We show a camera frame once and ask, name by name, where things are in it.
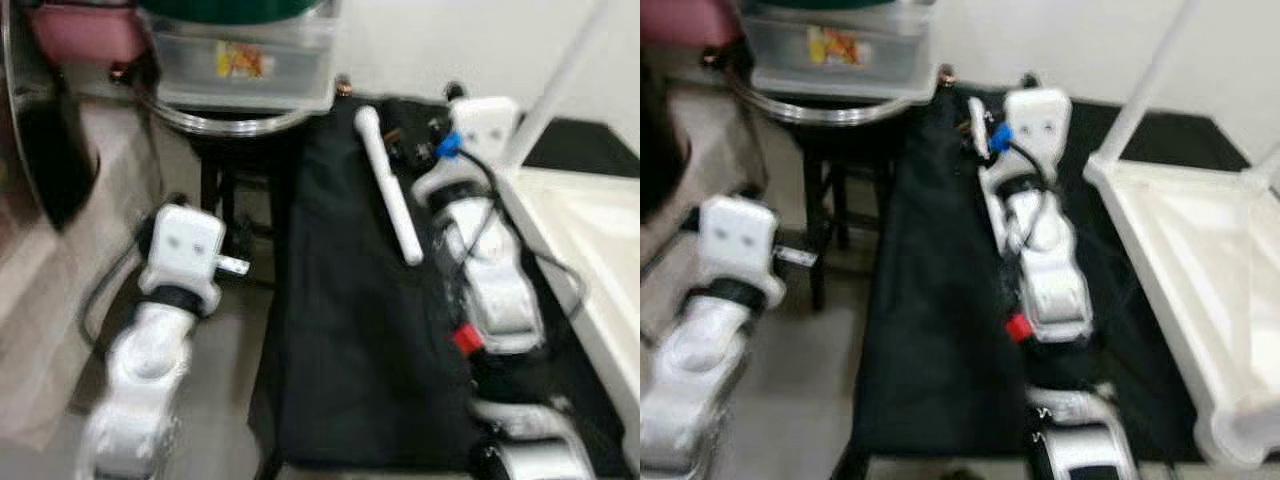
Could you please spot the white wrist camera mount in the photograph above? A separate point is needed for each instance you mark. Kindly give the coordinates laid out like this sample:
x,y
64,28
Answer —
x,y
485,125
185,245
740,235
1040,120

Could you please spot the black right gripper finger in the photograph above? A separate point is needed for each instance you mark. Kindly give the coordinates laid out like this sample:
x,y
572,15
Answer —
x,y
1030,81
456,91

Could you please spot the white plastic children table top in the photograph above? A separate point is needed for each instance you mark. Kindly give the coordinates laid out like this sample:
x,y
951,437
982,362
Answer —
x,y
1180,260
590,260

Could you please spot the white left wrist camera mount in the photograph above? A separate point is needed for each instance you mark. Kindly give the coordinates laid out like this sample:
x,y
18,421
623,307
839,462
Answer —
x,y
185,245
740,235

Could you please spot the green pot lid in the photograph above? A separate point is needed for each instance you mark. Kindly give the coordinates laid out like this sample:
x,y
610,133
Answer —
x,y
820,4
230,8

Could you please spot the black metal wok stand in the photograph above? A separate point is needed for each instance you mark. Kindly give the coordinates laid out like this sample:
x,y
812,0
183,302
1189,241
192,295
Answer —
x,y
815,200
215,200

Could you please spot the black table cloth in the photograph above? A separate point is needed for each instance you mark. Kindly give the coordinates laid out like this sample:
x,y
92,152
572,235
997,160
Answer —
x,y
350,350
930,350

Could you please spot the beige fabric bench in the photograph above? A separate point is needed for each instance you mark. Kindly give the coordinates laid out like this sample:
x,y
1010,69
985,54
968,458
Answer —
x,y
720,150
60,300

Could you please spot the black wok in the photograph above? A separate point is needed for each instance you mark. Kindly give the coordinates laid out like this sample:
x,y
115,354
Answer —
x,y
240,125
850,112

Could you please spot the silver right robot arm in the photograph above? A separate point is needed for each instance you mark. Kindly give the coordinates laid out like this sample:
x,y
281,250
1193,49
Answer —
x,y
1050,280
500,290

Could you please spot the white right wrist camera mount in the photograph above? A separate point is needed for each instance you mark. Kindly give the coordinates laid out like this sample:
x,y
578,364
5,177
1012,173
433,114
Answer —
x,y
1040,120
485,125

